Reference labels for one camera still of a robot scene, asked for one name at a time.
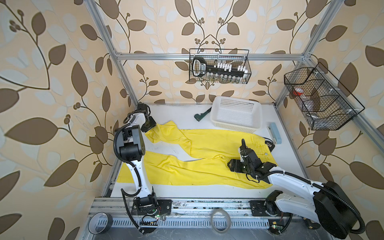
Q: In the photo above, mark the light blue stapler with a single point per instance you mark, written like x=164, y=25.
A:
x=274, y=133

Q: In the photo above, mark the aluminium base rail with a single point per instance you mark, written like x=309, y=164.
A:
x=189, y=213

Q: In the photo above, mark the white plastic laundry basket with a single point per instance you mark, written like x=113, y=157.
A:
x=237, y=114

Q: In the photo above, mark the black wire basket right wall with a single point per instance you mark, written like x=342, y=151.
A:
x=327, y=103

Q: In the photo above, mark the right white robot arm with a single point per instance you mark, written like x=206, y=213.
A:
x=319, y=204

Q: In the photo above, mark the black wire basket wall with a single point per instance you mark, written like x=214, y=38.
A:
x=327, y=103
x=221, y=53

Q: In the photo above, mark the red item in basket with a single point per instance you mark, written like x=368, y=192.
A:
x=296, y=92

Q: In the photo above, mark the yellow trousers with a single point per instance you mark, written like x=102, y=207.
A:
x=211, y=150

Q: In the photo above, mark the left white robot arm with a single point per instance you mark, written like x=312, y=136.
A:
x=129, y=148

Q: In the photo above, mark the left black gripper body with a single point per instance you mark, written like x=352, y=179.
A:
x=148, y=125

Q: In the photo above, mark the black wire basket back wall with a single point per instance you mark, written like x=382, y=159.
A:
x=221, y=53

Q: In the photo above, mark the black tool in basket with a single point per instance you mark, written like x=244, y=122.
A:
x=205, y=66

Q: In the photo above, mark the dark green pipe wrench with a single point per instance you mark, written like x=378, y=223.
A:
x=199, y=117

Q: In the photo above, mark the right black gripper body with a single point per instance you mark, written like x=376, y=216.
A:
x=240, y=166

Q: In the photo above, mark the black tape roll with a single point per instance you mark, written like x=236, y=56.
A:
x=100, y=223

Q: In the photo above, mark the aluminium frame post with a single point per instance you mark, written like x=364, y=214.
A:
x=305, y=66

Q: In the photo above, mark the clear tape roll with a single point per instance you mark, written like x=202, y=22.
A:
x=220, y=221

